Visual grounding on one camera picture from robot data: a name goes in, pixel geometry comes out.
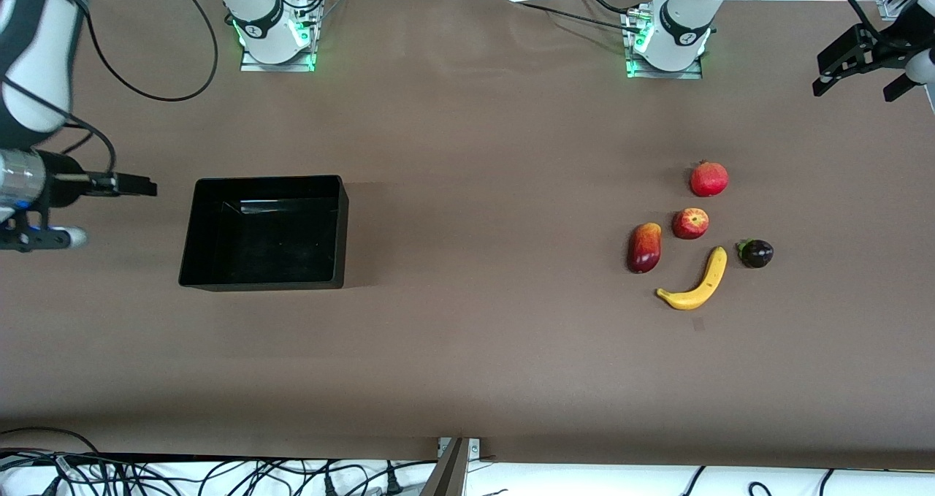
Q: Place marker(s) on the silver table edge bracket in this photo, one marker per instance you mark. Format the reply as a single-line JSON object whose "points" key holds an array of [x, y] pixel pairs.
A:
{"points": [[473, 448]]}

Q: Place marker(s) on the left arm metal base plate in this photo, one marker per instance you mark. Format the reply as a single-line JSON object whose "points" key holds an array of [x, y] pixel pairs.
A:
{"points": [[634, 71]]}

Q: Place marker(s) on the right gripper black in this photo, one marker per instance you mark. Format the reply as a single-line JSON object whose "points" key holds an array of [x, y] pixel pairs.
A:
{"points": [[64, 179]]}

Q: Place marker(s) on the red mango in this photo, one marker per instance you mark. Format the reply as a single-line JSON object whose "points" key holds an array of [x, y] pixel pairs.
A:
{"points": [[645, 251]]}

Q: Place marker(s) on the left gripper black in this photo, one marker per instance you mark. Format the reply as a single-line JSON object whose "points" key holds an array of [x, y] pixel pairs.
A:
{"points": [[879, 48]]}

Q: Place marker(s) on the black plastic tray box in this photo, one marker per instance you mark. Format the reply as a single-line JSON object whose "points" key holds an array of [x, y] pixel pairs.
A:
{"points": [[263, 262]]}

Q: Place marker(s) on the brown paper table cover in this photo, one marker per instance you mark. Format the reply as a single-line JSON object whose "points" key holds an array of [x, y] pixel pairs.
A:
{"points": [[438, 372]]}

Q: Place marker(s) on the dark purple mangosteen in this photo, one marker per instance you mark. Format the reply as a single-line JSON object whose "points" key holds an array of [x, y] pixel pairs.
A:
{"points": [[758, 253]]}

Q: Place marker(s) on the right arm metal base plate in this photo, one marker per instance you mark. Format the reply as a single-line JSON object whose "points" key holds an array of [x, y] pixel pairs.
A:
{"points": [[252, 65]]}

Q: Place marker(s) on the red pomegranate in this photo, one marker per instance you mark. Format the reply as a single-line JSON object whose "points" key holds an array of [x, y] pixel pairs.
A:
{"points": [[708, 180]]}

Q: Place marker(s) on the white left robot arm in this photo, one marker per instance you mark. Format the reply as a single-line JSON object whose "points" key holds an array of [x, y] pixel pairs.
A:
{"points": [[683, 14]]}

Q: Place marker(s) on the dark slanted frame strut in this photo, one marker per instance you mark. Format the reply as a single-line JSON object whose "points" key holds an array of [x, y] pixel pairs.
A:
{"points": [[447, 478]]}

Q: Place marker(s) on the red striped apple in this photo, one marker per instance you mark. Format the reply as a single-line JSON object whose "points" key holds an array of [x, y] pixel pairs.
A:
{"points": [[690, 223]]}

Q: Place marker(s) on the silver corner bracket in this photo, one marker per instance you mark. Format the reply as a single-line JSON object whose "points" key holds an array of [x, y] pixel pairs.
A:
{"points": [[892, 8]]}

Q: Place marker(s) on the yellow banana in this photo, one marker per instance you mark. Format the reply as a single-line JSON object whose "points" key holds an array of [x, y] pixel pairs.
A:
{"points": [[705, 288]]}

